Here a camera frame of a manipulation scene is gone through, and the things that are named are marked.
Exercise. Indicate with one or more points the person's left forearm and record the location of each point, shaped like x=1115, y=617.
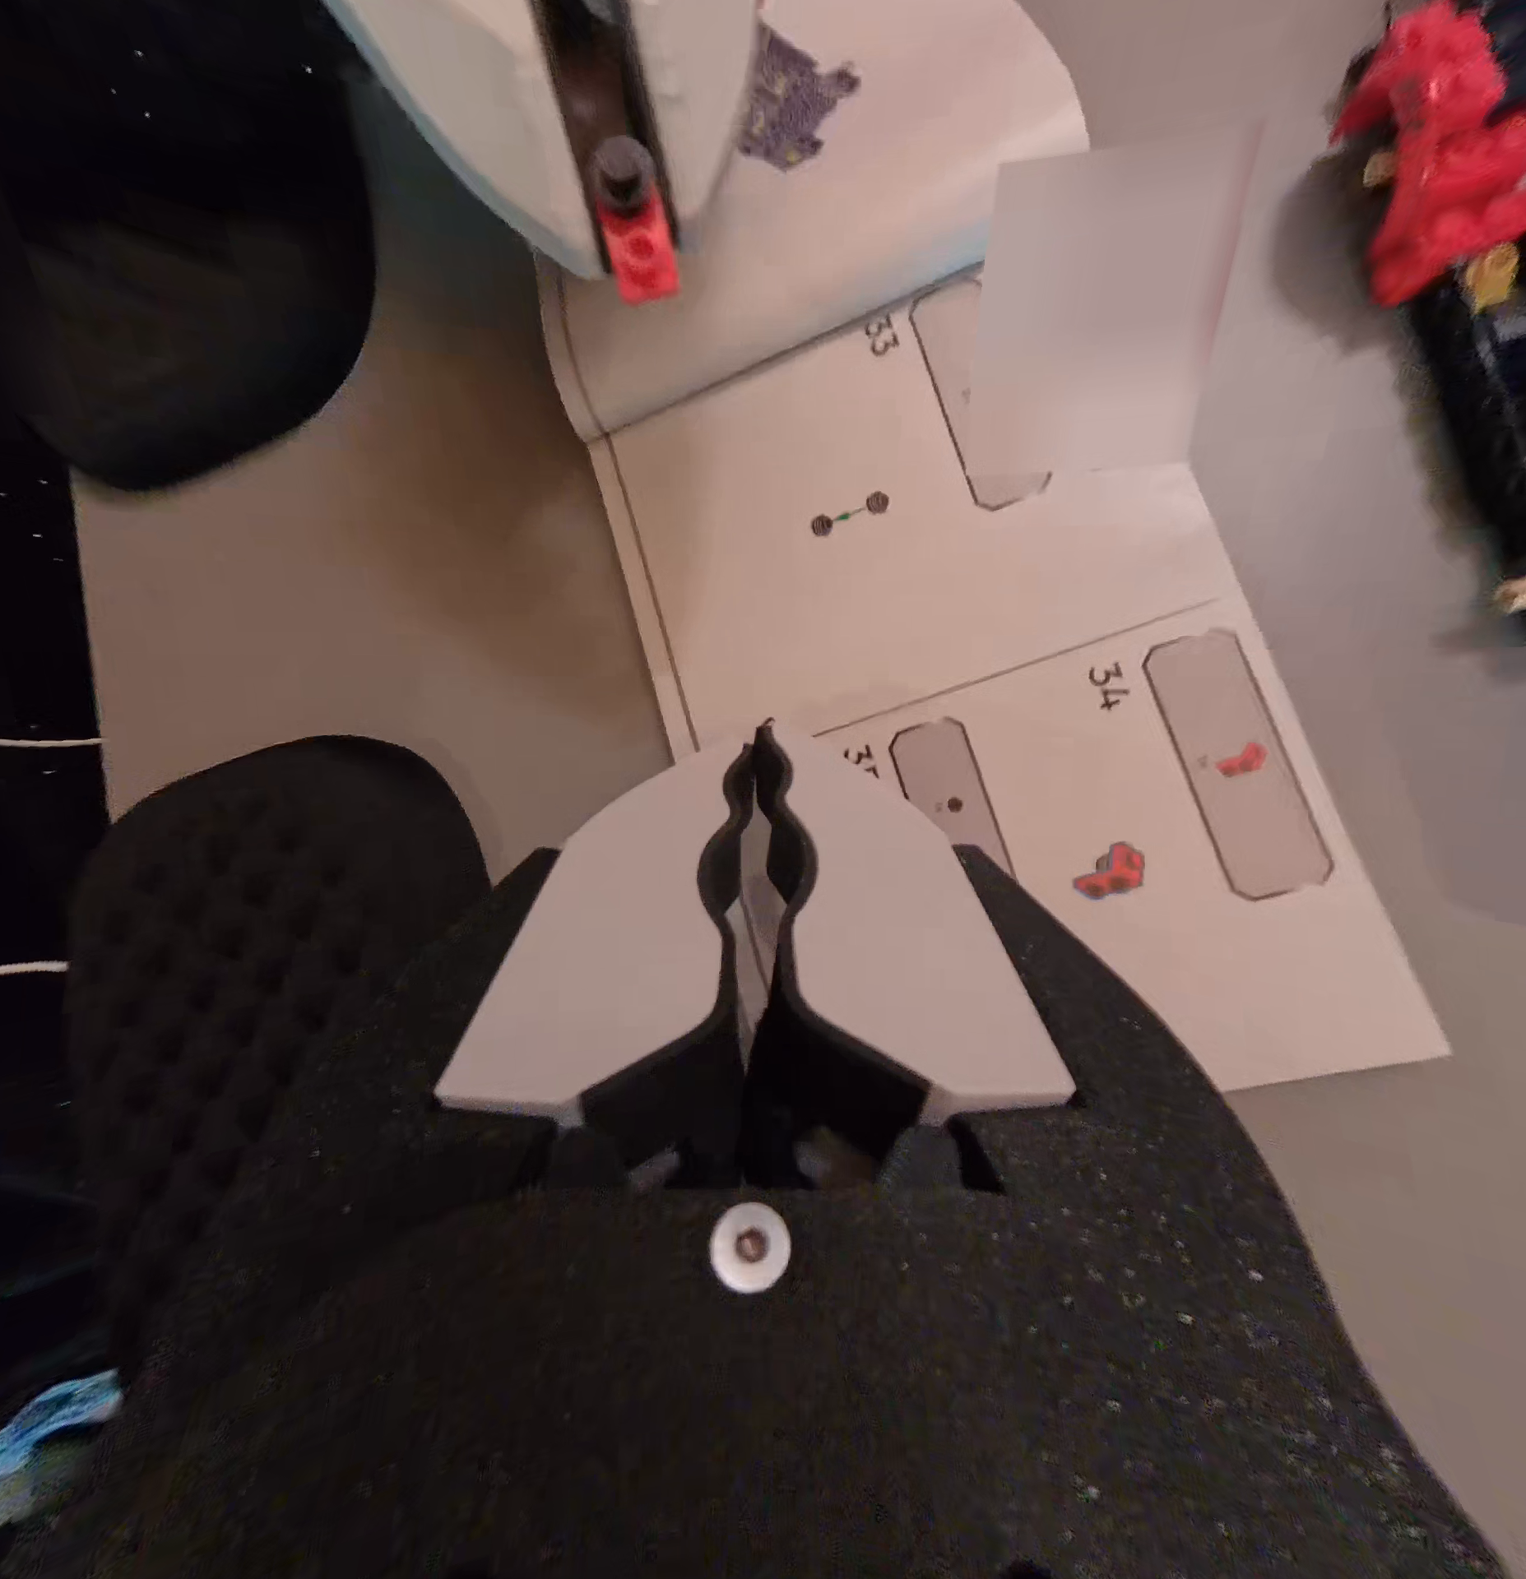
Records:
x=159, y=100

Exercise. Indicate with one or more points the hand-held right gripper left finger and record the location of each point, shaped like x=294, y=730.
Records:
x=603, y=938

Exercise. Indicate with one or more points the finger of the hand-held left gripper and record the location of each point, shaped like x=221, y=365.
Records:
x=465, y=100
x=699, y=75

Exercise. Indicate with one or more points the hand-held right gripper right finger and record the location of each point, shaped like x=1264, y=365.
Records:
x=909, y=951

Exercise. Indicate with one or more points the lego instruction booklet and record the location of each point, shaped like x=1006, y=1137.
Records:
x=835, y=617

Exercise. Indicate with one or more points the small red lego piece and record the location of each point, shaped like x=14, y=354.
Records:
x=638, y=254

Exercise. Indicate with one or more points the red black lego car model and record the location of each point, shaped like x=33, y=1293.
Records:
x=1440, y=223

